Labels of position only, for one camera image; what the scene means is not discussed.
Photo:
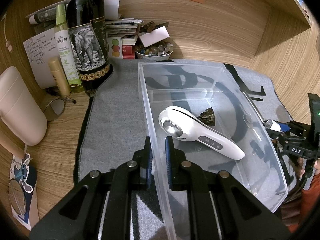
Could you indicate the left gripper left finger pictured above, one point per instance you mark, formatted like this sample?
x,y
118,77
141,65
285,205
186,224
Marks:
x,y
145,169

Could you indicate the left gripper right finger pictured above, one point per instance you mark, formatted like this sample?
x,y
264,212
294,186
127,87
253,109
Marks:
x,y
172,163

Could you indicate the white handheld massager device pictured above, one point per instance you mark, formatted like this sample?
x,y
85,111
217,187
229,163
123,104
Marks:
x,y
184,126

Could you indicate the clear plastic storage box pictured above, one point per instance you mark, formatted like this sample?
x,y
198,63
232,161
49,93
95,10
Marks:
x,y
197,87

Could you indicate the dark patterned cone shell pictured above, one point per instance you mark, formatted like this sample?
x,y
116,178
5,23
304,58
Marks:
x,y
207,117

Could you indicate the person's right hand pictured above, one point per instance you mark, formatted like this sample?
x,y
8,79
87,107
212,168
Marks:
x,y
300,170

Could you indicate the grey mat with black letters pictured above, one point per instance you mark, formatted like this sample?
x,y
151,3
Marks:
x,y
113,130

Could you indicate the white bowl of stones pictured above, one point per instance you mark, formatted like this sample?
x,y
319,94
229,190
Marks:
x,y
158,52

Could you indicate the white folded card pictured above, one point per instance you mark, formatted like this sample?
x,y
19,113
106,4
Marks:
x,y
155,36

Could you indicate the blue cartoon sticker card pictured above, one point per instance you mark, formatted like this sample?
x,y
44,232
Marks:
x,y
26,175

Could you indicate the fruit picture box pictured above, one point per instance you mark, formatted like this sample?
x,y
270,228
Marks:
x,y
115,47

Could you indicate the stack of books and papers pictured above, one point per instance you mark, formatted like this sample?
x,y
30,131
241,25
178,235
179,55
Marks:
x,y
125,28

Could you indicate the beige plastic cup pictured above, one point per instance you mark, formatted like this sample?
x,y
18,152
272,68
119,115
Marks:
x,y
19,110

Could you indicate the beige lip balm tube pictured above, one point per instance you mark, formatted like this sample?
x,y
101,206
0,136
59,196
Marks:
x,y
59,76

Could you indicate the green white spray bottle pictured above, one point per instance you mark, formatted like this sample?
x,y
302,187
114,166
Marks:
x,y
65,51

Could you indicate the white handwritten note paper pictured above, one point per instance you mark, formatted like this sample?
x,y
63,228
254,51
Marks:
x,y
39,49

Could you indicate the dark wine bottle elephant label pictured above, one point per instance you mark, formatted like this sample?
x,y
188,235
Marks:
x,y
85,21

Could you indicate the glasses with thin frame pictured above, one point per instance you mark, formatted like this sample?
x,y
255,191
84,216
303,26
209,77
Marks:
x,y
55,108

